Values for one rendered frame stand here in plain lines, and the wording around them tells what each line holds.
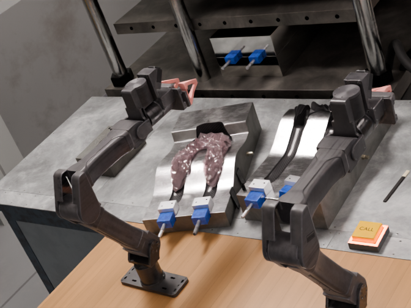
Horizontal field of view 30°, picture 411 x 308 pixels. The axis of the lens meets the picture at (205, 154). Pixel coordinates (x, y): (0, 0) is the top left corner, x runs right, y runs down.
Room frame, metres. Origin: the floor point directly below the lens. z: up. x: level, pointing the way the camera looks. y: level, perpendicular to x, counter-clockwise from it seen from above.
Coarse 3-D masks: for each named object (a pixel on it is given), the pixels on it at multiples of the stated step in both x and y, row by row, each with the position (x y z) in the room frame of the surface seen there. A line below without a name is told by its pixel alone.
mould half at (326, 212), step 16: (288, 112) 2.02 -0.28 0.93; (320, 112) 1.95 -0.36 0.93; (288, 128) 1.96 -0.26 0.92; (304, 128) 1.92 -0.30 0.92; (320, 128) 1.89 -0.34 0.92; (384, 128) 1.92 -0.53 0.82; (304, 144) 1.88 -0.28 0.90; (368, 144) 1.83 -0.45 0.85; (272, 160) 1.88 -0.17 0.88; (304, 160) 1.82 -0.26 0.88; (368, 160) 1.82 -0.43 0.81; (256, 176) 1.83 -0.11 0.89; (288, 176) 1.77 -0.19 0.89; (352, 176) 1.74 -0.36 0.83; (240, 192) 1.77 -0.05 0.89; (272, 192) 1.72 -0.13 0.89; (336, 192) 1.66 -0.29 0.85; (256, 208) 1.74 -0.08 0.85; (320, 208) 1.60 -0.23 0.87; (336, 208) 1.65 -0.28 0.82; (288, 224) 1.68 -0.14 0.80; (320, 224) 1.61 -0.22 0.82
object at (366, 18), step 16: (96, 0) 3.03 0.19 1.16; (352, 0) 2.26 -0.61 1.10; (368, 0) 2.24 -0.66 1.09; (96, 16) 3.02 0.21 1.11; (368, 16) 2.23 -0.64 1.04; (96, 32) 3.03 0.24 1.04; (368, 32) 2.23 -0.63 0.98; (112, 48) 3.02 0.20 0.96; (368, 48) 2.24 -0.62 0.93; (112, 64) 3.02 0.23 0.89; (368, 64) 2.25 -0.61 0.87; (384, 64) 2.24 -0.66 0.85; (112, 80) 3.03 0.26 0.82; (128, 80) 3.01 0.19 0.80; (384, 80) 2.22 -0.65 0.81
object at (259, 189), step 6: (258, 180) 1.76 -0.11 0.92; (264, 180) 1.75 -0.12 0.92; (252, 186) 1.74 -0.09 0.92; (258, 186) 1.73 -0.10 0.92; (264, 186) 1.72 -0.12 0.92; (270, 186) 1.74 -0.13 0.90; (252, 192) 1.73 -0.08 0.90; (258, 192) 1.72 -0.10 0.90; (264, 192) 1.72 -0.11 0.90; (246, 198) 1.72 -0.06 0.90; (252, 198) 1.71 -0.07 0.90; (258, 198) 1.70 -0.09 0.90; (264, 198) 1.71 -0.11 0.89; (246, 204) 1.71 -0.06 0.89; (252, 204) 1.70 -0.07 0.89; (258, 204) 1.69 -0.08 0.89; (246, 210) 1.68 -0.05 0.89
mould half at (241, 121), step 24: (192, 120) 2.24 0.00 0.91; (216, 120) 2.18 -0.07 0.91; (240, 120) 2.13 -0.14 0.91; (240, 144) 2.04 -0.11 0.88; (168, 168) 2.04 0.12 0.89; (192, 168) 1.99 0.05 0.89; (240, 168) 1.96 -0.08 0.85; (168, 192) 1.96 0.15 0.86; (192, 192) 1.92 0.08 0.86; (216, 192) 1.87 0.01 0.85; (144, 216) 1.89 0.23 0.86; (216, 216) 1.78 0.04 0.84
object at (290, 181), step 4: (292, 176) 1.69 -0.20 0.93; (296, 176) 1.69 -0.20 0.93; (284, 180) 1.68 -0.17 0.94; (288, 180) 1.67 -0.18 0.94; (292, 180) 1.67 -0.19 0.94; (296, 180) 1.67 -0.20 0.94; (284, 184) 1.68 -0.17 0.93; (288, 184) 1.67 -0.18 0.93; (292, 184) 1.66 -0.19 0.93; (284, 188) 1.65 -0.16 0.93; (288, 188) 1.65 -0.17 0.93; (280, 192) 1.64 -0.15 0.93; (284, 192) 1.63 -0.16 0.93; (280, 196) 1.64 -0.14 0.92
